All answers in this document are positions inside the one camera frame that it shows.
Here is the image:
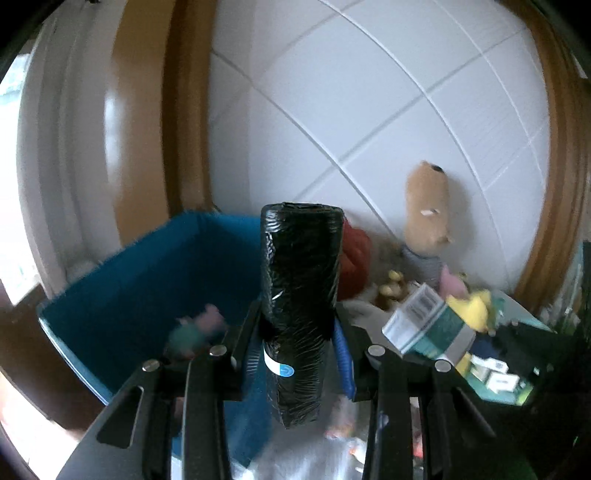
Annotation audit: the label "blue plastic storage crate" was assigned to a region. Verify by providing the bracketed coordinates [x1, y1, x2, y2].
[37, 211, 278, 467]

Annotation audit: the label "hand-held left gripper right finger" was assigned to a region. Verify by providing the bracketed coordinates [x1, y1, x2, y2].
[332, 314, 541, 480]

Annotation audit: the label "green white carton box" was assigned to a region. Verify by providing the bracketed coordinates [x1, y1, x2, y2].
[382, 283, 476, 365]

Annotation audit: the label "white curtain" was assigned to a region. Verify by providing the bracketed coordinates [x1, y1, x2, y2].
[18, 0, 121, 296]

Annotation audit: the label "green printed box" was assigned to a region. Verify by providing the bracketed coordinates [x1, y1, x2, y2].
[464, 353, 539, 407]

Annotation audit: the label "small brown bear plushes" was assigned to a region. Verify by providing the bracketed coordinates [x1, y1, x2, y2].
[376, 270, 409, 308]

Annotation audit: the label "wooden wall trim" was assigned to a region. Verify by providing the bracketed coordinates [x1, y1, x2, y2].
[113, 0, 218, 232]
[503, 0, 591, 315]

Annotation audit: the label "dark wooden cabinet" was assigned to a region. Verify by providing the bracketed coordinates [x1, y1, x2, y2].
[0, 277, 107, 430]

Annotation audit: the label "pig plush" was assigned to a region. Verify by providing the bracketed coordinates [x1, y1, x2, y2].
[166, 304, 227, 361]

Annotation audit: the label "brown plush in striped shirt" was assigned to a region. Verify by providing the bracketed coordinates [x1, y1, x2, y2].
[401, 161, 451, 287]

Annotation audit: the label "black garbage bag roll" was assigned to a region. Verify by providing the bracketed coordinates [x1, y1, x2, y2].
[259, 202, 345, 429]

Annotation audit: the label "red toy carry case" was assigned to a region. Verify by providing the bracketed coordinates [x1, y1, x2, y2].
[341, 219, 372, 298]

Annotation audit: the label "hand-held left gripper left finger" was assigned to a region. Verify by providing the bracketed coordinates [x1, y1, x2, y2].
[55, 300, 264, 480]

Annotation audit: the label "small pink plush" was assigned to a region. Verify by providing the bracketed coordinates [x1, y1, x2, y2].
[438, 268, 469, 301]

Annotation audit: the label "yellow plush toy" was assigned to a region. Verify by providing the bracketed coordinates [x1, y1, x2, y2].
[445, 288, 497, 333]

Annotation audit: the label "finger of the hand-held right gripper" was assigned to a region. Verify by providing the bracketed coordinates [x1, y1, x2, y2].
[489, 320, 559, 370]

